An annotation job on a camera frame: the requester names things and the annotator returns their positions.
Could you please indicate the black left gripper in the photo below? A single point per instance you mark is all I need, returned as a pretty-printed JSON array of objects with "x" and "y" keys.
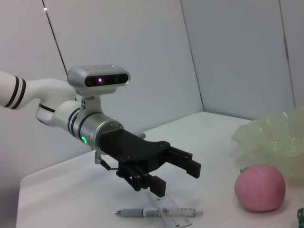
[{"x": 133, "y": 149}]

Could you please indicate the pink peach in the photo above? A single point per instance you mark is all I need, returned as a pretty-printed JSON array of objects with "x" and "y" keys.
[{"x": 260, "y": 187}]

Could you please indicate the clear plastic ruler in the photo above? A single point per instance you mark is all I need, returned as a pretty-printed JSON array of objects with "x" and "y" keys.
[{"x": 180, "y": 222}]

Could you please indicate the grey white ballpoint pen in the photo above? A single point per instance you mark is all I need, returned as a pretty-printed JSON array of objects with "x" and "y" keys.
[{"x": 133, "y": 212}]

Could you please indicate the green wavy fruit plate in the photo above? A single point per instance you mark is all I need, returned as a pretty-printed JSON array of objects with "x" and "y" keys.
[{"x": 273, "y": 133}]

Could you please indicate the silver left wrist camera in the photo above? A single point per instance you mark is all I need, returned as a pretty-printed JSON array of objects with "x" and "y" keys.
[{"x": 78, "y": 78}]

